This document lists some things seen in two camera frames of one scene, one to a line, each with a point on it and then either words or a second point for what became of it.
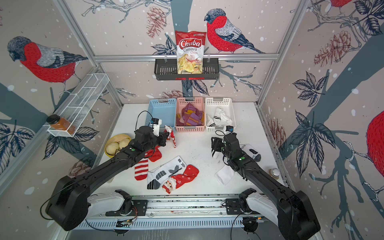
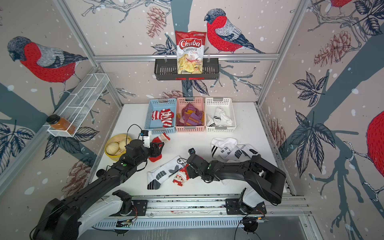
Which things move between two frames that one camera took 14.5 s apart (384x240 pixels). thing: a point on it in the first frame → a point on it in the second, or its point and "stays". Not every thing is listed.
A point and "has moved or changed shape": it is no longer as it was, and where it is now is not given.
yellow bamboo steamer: x=115 y=143 stays
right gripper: x=217 y=143 → x=190 y=173
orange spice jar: x=57 y=122 stays
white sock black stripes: x=209 y=123 stays
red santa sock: x=168 y=129 → x=166 y=116
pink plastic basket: x=190 y=116 stays
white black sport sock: x=155 y=176 stays
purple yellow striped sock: x=191 y=115 stays
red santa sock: x=177 y=181 has moved or changed shape
